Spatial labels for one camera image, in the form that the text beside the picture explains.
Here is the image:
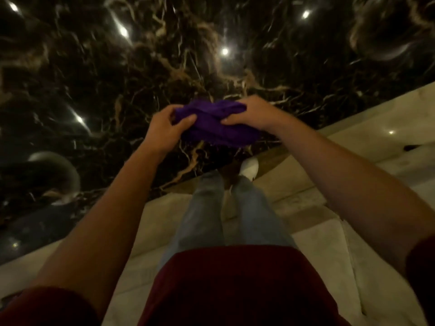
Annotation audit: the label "white shoe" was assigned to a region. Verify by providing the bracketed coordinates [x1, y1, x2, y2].
[237, 158, 260, 182]

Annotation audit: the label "blue jeans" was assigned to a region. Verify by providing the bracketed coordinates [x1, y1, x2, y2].
[156, 171, 300, 268]

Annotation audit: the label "purple cleaning cloth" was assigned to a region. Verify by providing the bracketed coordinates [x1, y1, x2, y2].
[173, 99, 264, 149]

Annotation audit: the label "person's right forearm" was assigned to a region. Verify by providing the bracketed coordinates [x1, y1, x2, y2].
[273, 111, 435, 279]

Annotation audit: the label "person's right hand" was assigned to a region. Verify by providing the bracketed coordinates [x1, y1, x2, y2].
[221, 95, 290, 134]

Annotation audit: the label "person's left hand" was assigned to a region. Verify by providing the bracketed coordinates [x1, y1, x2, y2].
[141, 104, 198, 160]

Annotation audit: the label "person's left forearm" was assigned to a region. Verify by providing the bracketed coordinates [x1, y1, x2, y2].
[30, 144, 162, 316]

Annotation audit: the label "round glass ashtray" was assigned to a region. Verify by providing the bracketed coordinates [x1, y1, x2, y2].
[350, 0, 414, 62]
[27, 151, 81, 205]

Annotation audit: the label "black marble coffee table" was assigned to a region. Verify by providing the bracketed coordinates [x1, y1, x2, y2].
[0, 0, 435, 265]

